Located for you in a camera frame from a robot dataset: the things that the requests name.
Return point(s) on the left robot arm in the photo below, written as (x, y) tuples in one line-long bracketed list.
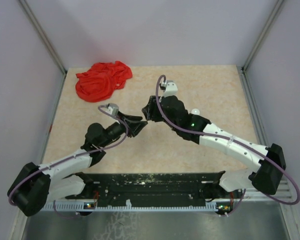
[(36, 185)]

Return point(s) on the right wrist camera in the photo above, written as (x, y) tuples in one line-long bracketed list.
[(169, 88)]

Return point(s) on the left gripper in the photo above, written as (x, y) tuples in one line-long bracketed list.
[(134, 128)]

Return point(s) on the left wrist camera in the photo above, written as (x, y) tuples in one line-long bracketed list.
[(112, 109)]

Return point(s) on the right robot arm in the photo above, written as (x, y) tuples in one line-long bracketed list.
[(261, 161)]

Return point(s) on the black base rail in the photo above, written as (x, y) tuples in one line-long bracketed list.
[(155, 189)]

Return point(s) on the red cloth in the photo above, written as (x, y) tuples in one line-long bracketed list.
[(101, 80)]

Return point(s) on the white earbud case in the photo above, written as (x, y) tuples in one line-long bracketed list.
[(195, 111)]

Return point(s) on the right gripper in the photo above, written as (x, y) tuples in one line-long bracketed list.
[(150, 110)]

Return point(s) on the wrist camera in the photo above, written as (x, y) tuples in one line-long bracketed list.
[(112, 109), (169, 88)]

